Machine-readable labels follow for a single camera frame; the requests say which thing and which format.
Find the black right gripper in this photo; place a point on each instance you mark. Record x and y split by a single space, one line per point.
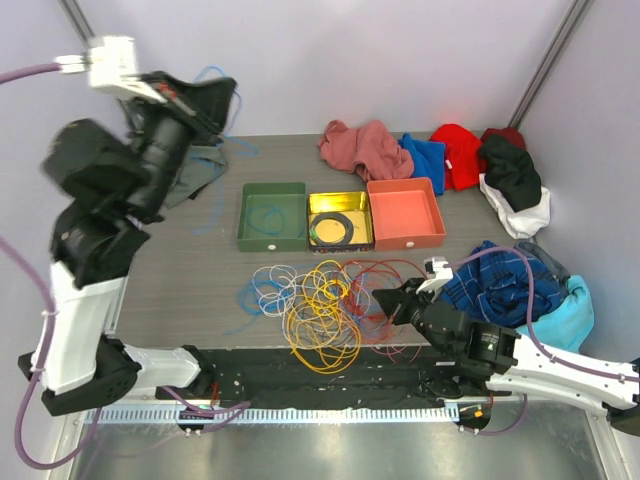
393 299

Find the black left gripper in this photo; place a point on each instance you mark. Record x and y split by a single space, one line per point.
212 100

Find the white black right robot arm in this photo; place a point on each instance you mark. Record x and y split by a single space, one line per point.
505 361

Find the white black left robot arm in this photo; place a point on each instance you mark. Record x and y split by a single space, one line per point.
116 190

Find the grey green cloth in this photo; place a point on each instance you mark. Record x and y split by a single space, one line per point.
202 166

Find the orange plastic tray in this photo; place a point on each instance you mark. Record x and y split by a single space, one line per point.
405 214

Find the blue plaid cloth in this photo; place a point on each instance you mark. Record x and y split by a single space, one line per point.
494 288

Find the yellow metal tin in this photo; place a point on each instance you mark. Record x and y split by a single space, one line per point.
339 222

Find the green plastic tray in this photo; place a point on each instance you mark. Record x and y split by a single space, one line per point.
273 217

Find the grey denim cloth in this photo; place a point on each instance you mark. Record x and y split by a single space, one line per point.
557 269

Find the white cloth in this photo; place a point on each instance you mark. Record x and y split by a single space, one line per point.
523 224

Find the pink cloth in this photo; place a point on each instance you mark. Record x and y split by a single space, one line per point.
370 151

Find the black cloth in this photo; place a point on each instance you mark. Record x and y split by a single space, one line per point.
511 171

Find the light blue cloth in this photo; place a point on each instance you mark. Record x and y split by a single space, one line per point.
563 314

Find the dark red cloth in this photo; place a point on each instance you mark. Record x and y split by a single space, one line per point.
510 134

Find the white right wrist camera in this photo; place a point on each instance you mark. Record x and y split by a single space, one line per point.
438 274

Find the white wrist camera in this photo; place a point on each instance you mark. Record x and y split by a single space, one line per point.
438 274
110 65

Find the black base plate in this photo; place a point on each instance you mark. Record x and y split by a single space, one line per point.
273 378

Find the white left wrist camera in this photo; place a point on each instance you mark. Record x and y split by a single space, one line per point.
110 65

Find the white slotted cable duct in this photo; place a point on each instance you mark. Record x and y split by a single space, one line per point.
167 413

